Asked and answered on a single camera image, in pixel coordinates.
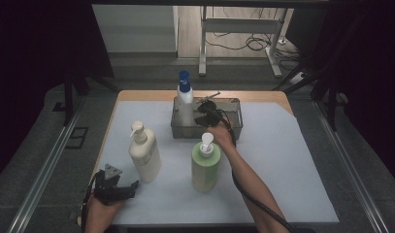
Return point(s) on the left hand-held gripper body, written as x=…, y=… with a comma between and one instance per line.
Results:
x=107, y=191

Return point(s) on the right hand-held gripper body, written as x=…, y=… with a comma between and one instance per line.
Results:
x=217, y=116

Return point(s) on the white bottle with blue pump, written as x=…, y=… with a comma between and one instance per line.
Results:
x=185, y=100

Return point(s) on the person's right hand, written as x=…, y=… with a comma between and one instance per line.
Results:
x=222, y=136

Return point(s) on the person's left hand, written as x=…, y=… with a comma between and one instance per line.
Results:
x=101, y=210

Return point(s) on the cream pump bottle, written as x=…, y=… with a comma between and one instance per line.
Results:
x=146, y=155

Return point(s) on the green pump bottle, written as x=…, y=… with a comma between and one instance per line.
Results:
x=204, y=166

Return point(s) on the white table mat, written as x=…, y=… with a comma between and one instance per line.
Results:
x=282, y=155

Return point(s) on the white power strip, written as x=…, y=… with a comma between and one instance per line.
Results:
x=298, y=77

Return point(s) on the black metal stand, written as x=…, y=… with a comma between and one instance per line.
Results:
x=69, y=97
x=331, y=103

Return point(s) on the white cabinet panel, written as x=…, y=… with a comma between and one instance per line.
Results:
x=135, y=29

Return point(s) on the dark curtain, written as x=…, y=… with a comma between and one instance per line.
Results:
x=30, y=64
x=369, y=64

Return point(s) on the black floor socket frame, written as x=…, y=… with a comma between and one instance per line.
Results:
x=78, y=137

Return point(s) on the aluminium floor rail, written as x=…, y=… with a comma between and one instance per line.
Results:
x=347, y=165
x=43, y=174

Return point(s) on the white metal desk frame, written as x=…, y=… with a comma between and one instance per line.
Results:
x=240, y=25

